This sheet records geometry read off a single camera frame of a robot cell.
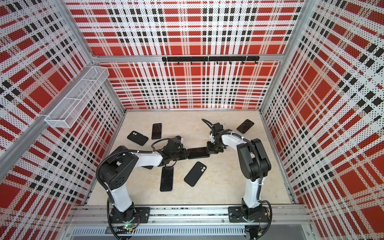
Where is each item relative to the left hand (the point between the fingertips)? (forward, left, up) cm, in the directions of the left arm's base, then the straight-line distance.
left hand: (189, 156), depth 95 cm
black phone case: (+15, +37, -1) cm, 40 cm away
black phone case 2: (-11, -4, -2) cm, 12 cm away
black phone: (-14, +12, -1) cm, 19 cm away
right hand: (0, -13, 0) cm, 13 cm away
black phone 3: (+3, -5, -1) cm, 6 cm away
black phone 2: (+27, -43, -3) cm, 51 cm away
